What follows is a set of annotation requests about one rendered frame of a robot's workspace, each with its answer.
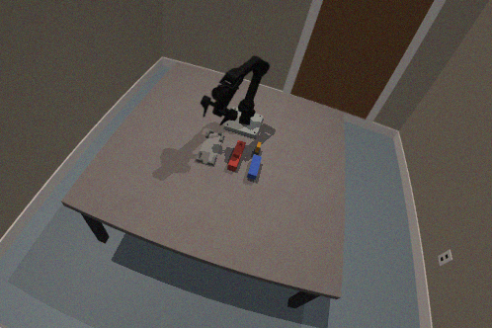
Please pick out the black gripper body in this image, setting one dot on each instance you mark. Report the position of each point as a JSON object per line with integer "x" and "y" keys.
{"x": 232, "y": 113}

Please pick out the red long rectangular block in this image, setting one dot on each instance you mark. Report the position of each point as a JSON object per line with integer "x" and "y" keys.
{"x": 236, "y": 155}

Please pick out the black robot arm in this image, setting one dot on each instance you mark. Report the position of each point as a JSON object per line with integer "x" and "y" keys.
{"x": 235, "y": 76}

